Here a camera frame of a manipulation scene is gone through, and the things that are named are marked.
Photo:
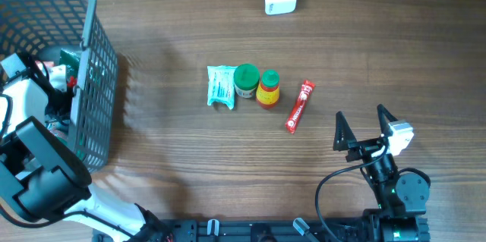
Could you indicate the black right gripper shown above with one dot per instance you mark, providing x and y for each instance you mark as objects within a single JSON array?
[{"x": 361, "y": 149}]

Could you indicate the red stick packet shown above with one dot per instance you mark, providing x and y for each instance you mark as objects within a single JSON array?
[{"x": 304, "y": 95}]

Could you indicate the red yellow sauce bottle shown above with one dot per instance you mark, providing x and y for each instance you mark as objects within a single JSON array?
[{"x": 267, "y": 94}]

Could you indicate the green lid jar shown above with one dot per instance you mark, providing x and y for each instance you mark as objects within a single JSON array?
[{"x": 246, "y": 80}]

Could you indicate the light blue tissue packet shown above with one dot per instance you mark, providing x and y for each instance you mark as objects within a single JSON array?
[{"x": 221, "y": 86}]

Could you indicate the green snack bag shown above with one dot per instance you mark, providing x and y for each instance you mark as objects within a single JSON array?
[{"x": 71, "y": 60}]

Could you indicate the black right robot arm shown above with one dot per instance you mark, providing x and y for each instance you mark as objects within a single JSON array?
[{"x": 401, "y": 194}]

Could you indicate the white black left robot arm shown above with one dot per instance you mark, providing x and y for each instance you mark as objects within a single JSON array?
[{"x": 42, "y": 180}]

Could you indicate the grey plastic mesh basket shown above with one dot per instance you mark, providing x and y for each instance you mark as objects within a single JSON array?
[{"x": 42, "y": 28}]

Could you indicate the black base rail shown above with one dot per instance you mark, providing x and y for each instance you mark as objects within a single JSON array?
[{"x": 346, "y": 229}]

